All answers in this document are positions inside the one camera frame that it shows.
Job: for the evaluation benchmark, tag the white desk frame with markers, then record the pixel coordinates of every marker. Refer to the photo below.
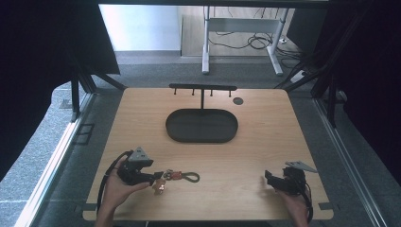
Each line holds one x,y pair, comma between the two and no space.
242,24

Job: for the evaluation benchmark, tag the grey round table grommet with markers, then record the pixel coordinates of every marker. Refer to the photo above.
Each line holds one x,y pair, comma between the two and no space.
238,101

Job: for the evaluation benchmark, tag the black metal stand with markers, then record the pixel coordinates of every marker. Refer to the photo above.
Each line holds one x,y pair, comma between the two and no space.
331,91
75,94

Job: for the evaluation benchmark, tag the person's right hand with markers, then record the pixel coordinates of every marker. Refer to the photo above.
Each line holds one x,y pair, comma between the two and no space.
298,205

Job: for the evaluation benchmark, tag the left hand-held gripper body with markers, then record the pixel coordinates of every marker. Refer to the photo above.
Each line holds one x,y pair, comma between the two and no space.
134,173

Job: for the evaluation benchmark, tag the person's left hand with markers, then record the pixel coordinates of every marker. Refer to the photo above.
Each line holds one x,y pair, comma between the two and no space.
115,192

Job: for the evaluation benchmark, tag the aluminium frame rail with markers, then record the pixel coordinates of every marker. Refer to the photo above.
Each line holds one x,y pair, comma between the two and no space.
350,164
53,160

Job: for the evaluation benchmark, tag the black curtain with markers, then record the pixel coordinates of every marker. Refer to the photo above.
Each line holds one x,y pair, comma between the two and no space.
372,78
41,63

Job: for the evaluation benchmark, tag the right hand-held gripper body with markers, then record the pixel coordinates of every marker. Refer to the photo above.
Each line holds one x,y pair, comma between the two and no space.
294,183

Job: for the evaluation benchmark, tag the black key rack with tray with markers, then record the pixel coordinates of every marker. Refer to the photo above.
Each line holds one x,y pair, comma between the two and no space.
201,126

